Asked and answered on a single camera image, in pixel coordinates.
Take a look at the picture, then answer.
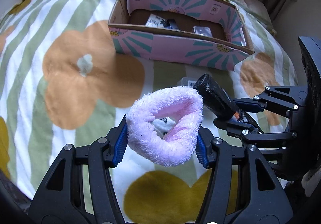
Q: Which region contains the black roll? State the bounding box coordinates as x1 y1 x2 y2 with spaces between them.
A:
193 74 243 121

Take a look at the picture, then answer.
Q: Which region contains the floral striped blanket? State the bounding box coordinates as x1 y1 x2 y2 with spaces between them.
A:
1 0 296 223

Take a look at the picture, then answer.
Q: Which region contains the clear labelled plastic case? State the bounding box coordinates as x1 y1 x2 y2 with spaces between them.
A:
176 77 197 88

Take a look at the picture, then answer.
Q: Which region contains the pink fluffy scrunchie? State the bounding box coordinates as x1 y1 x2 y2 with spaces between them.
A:
126 86 203 167

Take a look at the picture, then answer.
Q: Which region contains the small blue box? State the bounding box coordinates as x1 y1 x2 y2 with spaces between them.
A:
164 19 179 30

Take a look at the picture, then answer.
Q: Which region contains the white spotted cloth bundle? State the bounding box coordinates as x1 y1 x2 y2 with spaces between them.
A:
151 117 176 138

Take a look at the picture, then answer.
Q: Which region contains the pink patterned cardboard box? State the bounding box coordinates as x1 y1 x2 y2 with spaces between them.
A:
108 0 254 71

